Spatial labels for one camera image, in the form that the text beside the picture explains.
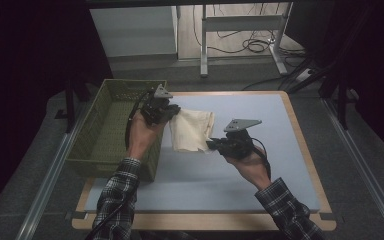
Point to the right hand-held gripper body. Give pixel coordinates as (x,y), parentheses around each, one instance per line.
(238,145)

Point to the white power strip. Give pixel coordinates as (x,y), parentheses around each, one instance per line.
(303,75)

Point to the person's right hand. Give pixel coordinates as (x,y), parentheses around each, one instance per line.
(256,168)

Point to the metal floor rail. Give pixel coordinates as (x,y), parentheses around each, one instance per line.
(46,180)
(363,166)

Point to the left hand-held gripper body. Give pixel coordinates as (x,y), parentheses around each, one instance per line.
(155,108)

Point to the green plastic basket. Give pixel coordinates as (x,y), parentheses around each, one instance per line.
(110,133)

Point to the person's left hand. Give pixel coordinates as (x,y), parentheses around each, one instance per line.
(141,136)

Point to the dark curtain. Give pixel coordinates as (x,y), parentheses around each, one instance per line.
(373,60)
(23,66)

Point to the cream printed baby garment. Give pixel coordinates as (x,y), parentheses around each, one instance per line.
(190,130)

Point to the grey metal desk frame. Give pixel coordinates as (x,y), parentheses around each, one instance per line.
(243,23)

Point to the black metal stand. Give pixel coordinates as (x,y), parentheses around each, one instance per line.
(342,103)
(70,103)

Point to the white cabinet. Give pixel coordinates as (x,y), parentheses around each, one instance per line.
(133,30)

